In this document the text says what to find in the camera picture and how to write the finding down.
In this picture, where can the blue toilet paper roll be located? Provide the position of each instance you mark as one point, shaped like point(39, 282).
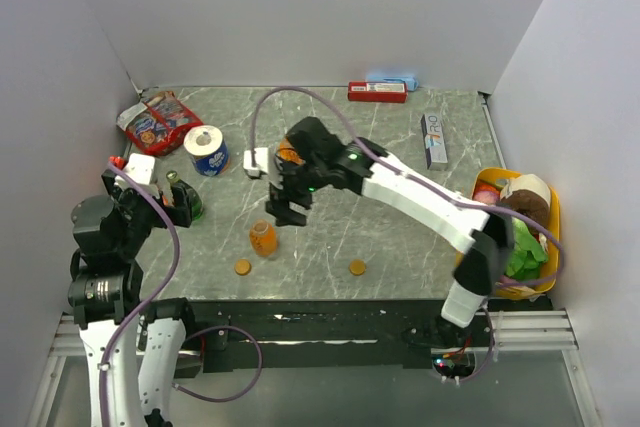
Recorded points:
point(207, 150)

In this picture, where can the gold bottle cap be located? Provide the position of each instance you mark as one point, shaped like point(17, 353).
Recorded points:
point(242, 267)
point(357, 267)

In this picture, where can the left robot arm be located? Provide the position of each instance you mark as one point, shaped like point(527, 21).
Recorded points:
point(131, 345)

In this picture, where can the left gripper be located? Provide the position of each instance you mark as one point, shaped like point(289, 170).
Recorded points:
point(179, 212)

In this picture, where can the green toy cabbage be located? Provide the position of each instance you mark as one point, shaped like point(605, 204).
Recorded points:
point(527, 256)

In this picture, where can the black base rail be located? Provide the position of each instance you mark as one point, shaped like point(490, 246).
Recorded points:
point(321, 333)

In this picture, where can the red snack bag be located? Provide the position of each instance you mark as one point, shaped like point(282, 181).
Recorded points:
point(157, 125)

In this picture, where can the blue packet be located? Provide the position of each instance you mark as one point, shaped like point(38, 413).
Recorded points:
point(410, 81)

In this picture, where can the yellow basket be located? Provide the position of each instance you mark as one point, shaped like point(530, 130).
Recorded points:
point(487, 188)

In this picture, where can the grey toothpaste box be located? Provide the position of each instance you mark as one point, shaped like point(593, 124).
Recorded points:
point(434, 142)

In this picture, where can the brown white plush toy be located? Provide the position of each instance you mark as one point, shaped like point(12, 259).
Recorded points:
point(528, 195)

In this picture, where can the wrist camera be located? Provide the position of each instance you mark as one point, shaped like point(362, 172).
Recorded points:
point(256, 162)
point(139, 167)

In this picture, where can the orange juice bottle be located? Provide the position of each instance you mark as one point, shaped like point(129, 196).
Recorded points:
point(263, 238)
point(286, 152)

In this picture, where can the green glass bottle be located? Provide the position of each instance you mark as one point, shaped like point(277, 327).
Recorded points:
point(196, 203)

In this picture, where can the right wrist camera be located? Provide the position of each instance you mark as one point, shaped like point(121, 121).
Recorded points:
point(256, 162)

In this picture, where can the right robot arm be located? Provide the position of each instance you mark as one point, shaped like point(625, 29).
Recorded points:
point(315, 158)

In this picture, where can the red rectangular box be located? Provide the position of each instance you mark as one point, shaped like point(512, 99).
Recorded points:
point(377, 92)

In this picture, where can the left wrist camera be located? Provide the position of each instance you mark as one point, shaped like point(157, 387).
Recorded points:
point(139, 167)

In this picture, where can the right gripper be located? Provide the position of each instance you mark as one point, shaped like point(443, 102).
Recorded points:
point(278, 207)

